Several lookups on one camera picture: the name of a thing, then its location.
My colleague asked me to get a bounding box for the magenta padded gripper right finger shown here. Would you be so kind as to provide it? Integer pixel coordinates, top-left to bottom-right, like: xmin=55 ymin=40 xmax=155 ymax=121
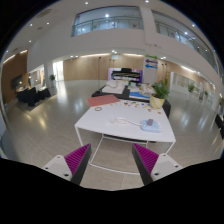
xmin=131 ymin=143 xmax=184 ymax=186

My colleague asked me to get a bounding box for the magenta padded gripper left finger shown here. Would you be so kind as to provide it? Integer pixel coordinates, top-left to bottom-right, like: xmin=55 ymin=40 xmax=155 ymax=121
xmin=42 ymin=143 xmax=92 ymax=186

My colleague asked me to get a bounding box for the brown charger plug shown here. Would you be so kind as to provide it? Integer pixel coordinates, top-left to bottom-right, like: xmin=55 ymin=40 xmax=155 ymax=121
xmin=147 ymin=119 xmax=154 ymax=126

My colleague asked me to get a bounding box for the light blue power strip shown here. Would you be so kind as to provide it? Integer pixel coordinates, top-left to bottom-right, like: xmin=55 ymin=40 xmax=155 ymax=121
xmin=140 ymin=119 xmax=161 ymax=133

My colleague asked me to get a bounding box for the blue board on table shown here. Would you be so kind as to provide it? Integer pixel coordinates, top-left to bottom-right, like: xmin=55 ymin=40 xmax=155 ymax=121
xmin=129 ymin=92 xmax=150 ymax=100

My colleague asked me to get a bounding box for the black display table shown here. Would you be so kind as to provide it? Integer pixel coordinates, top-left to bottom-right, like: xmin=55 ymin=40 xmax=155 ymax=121
xmin=91 ymin=83 xmax=172 ymax=118

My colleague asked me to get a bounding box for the red rectangular mat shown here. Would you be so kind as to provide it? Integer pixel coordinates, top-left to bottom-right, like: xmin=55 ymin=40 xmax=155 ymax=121
xmin=87 ymin=94 xmax=119 ymax=107

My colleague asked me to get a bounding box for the green plant in yellow pot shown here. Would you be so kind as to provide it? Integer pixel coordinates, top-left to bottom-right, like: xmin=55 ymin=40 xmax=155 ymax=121
xmin=150 ymin=79 xmax=169 ymax=109

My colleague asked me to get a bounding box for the black reception desk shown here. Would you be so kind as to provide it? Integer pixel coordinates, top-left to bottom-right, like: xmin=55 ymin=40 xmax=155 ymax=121
xmin=17 ymin=87 xmax=51 ymax=107

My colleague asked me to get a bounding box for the white architectural model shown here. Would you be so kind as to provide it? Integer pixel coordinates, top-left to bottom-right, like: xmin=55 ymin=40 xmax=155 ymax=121
xmin=102 ymin=80 xmax=125 ymax=94

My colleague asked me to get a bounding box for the distant green potted plant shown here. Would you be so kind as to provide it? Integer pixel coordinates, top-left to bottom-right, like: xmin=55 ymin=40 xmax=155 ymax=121
xmin=49 ymin=74 xmax=56 ymax=88

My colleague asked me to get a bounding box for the green plant by window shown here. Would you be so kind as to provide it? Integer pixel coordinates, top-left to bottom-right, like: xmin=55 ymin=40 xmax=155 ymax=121
xmin=187 ymin=83 xmax=195 ymax=93

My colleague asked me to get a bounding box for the black grand piano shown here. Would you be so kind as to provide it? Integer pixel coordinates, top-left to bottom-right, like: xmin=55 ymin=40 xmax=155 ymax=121
xmin=110 ymin=68 xmax=142 ymax=83

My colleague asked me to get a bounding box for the white metal frame table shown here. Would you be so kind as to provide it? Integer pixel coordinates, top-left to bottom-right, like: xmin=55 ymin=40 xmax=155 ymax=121
xmin=74 ymin=101 xmax=176 ymax=153

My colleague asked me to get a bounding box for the white charger cable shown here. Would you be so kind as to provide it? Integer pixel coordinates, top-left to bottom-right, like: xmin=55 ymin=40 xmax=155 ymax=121
xmin=109 ymin=116 xmax=143 ymax=127

